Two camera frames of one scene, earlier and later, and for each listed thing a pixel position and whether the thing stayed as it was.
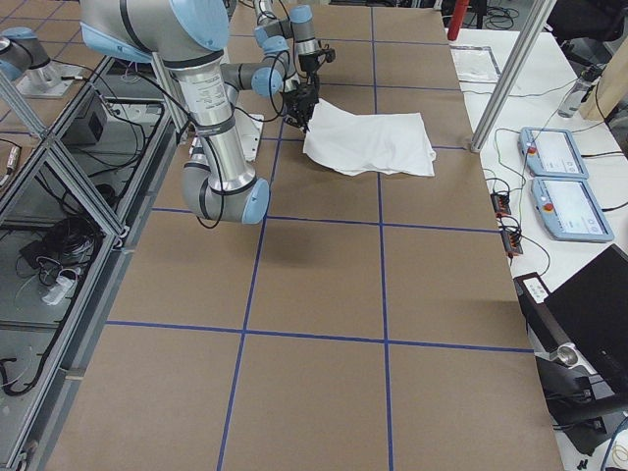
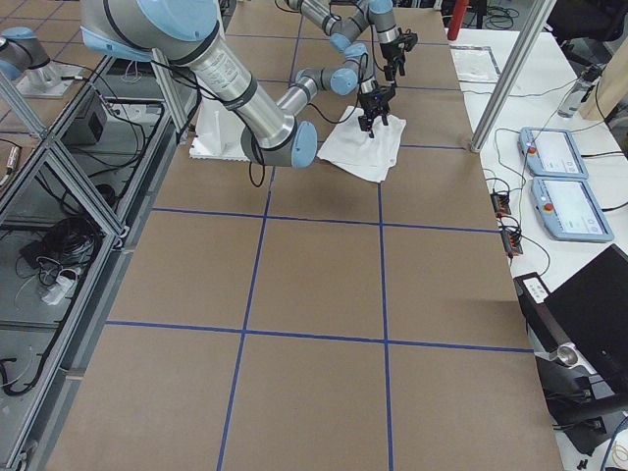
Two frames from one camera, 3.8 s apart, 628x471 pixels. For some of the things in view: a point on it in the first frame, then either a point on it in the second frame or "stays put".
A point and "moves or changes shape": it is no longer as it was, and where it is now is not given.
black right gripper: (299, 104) -> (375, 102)
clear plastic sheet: (475, 64) stays put
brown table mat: (365, 322) stays put
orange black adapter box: (500, 204) stays put
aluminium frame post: (513, 73) stays put
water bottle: (571, 99) stays put
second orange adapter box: (511, 242) stays put
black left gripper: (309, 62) -> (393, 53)
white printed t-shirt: (356, 143) moves or changes shape
